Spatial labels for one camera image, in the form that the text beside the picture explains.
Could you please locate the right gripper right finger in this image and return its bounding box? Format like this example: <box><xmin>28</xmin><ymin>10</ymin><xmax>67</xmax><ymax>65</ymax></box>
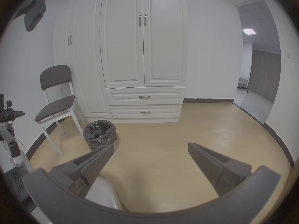
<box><xmin>188</xmin><ymin>142</ymin><xmax>253</xmax><ymax>198</ymax></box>

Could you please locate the white wardrobe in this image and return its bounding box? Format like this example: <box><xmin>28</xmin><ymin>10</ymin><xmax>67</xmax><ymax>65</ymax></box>
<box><xmin>53</xmin><ymin>0</ymin><xmax>189</xmax><ymax>124</ymax></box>

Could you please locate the grey curtain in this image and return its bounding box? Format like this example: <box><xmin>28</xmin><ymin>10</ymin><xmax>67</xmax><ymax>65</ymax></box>
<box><xmin>247</xmin><ymin>50</ymin><xmax>281</xmax><ymax>102</ymax></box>

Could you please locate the white chair dark grey seat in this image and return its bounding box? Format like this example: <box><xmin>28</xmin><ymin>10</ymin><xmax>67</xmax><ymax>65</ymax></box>
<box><xmin>35</xmin><ymin>65</ymin><xmax>85</xmax><ymax>155</ymax></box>

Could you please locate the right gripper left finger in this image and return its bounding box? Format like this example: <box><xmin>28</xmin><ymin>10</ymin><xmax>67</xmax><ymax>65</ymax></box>
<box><xmin>50</xmin><ymin>144</ymin><xmax>115</xmax><ymax>193</ymax></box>

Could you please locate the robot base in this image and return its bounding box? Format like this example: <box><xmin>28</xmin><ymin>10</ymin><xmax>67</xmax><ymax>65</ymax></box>
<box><xmin>5</xmin><ymin>167</ymin><xmax>129</xmax><ymax>219</ymax></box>

